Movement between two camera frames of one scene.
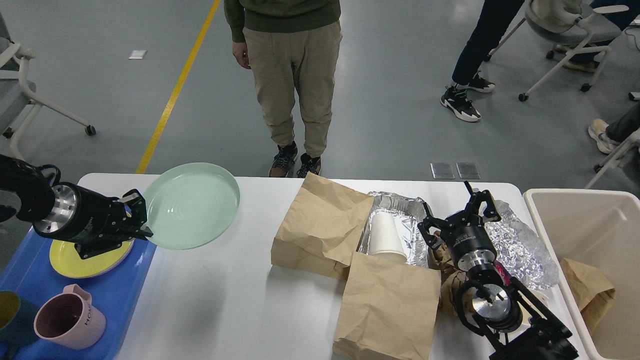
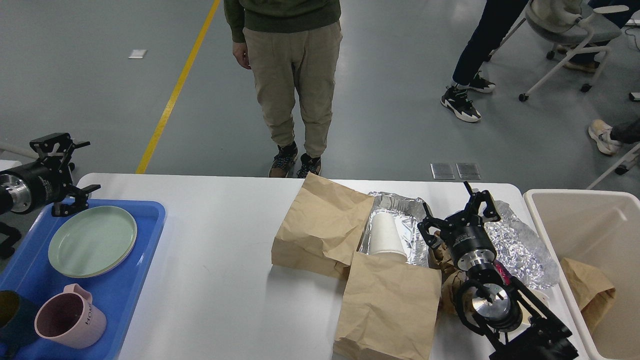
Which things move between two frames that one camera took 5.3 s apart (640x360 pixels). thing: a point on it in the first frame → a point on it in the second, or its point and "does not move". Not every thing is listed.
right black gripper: (471, 247) does not move
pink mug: (69, 319) does not move
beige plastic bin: (599, 230) does not move
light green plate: (189, 204) → (92, 241)
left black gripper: (96, 224) → (30, 185)
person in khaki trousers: (292, 47) does not move
